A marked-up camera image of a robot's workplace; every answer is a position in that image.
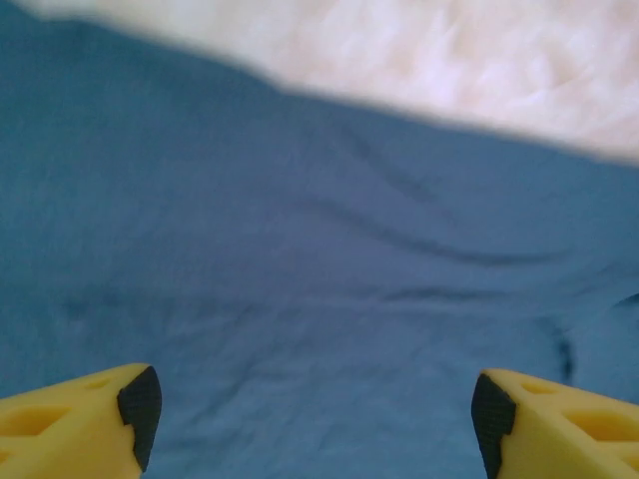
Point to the blue t-shirt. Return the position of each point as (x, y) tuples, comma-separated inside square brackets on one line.
[(249, 239)]

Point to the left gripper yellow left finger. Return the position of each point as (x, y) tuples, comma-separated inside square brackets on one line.
[(65, 429)]

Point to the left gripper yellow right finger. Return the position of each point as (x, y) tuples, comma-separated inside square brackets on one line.
[(574, 434)]

